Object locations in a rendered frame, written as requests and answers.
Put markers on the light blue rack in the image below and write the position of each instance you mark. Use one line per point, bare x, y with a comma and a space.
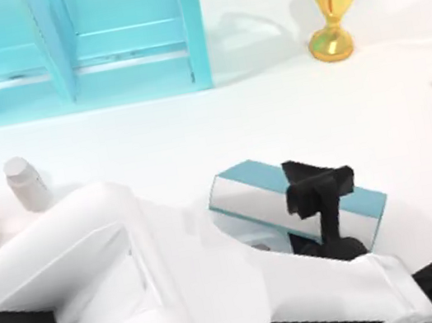
127, 39

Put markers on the white bottle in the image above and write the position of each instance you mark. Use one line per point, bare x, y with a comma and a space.
28, 186

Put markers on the teal and white book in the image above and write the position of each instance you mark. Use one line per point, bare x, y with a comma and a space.
247, 193

